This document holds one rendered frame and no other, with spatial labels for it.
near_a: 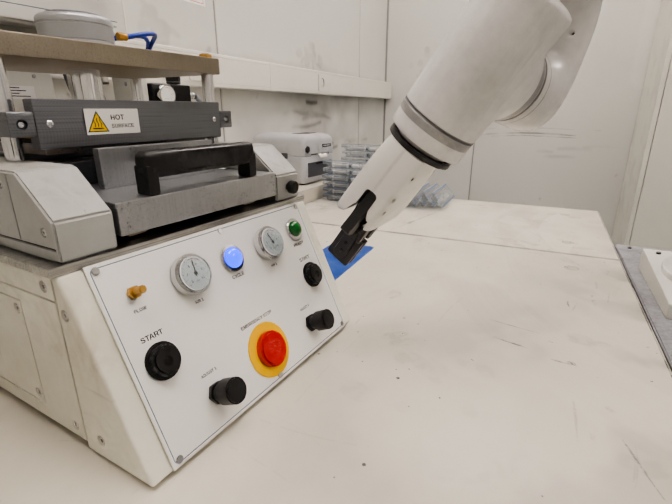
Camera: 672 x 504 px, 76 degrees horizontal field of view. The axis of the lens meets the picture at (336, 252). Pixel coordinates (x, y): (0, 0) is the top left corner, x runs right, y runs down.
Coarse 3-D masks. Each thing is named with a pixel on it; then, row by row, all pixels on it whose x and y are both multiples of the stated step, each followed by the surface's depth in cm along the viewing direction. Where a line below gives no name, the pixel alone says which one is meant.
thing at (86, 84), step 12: (72, 72) 49; (84, 72) 50; (96, 72) 51; (72, 84) 50; (84, 84) 50; (96, 84) 51; (72, 96) 51; (84, 96) 50; (96, 96) 51; (0, 144) 45; (24, 144) 43; (120, 144) 48; (132, 144) 49
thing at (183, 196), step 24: (144, 144) 46; (168, 144) 48; (192, 144) 51; (96, 168) 42; (120, 168) 44; (120, 192) 41; (168, 192) 41; (192, 192) 44; (216, 192) 46; (240, 192) 50; (264, 192) 53; (120, 216) 37; (144, 216) 39; (168, 216) 41; (192, 216) 44
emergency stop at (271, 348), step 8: (264, 336) 47; (272, 336) 48; (280, 336) 49; (264, 344) 46; (272, 344) 47; (280, 344) 48; (264, 352) 46; (272, 352) 47; (280, 352) 48; (264, 360) 46; (272, 360) 47; (280, 360) 48
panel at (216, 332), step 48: (192, 240) 44; (240, 240) 49; (288, 240) 56; (96, 288) 35; (144, 288) 36; (240, 288) 47; (288, 288) 53; (144, 336) 37; (192, 336) 41; (240, 336) 45; (288, 336) 51; (144, 384) 36; (192, 384) 40; (192, 432) 38
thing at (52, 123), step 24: (0, 120) 37; (24, 120) 38; (48, 120) 39; (72, 120) 41; (96, 120) 43; (120, 120) 45; (144, 120) 48; (168, 120) 50; (192, 120) 53; (216, 120) 57; (48, 144) 40; (72, 144) 42; (96, 144) 44
